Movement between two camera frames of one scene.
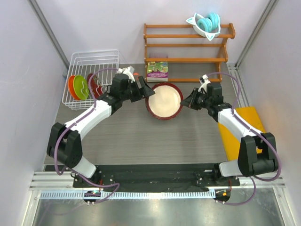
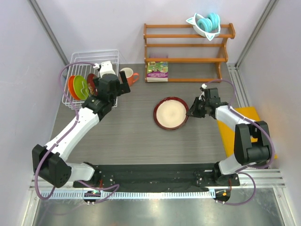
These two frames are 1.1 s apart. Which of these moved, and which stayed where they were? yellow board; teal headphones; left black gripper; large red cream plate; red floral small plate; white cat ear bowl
Moved: left black gripper; large red cream plate
Stayed: red floral small plate; white cat ear bowl; yellow board; teal headphones
